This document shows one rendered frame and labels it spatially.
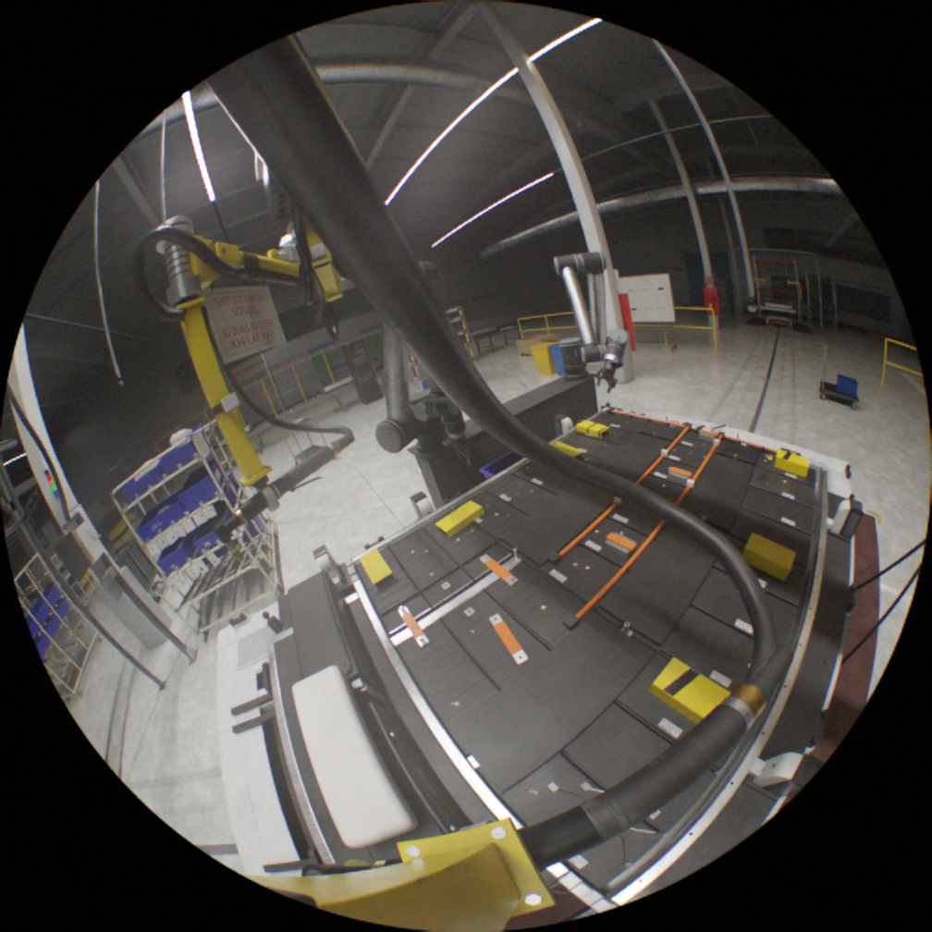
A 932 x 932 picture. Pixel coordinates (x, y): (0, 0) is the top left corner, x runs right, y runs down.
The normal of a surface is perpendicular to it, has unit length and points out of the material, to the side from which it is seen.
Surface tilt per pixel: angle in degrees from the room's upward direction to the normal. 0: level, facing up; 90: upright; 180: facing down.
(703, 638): 0
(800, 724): 0
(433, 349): 132
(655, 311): 90
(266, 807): 0
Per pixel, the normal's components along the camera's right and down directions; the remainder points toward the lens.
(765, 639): -0.58, -0.81
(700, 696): -0.26, -0.85
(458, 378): 0.43, 0.83
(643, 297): -0.74, 0.47
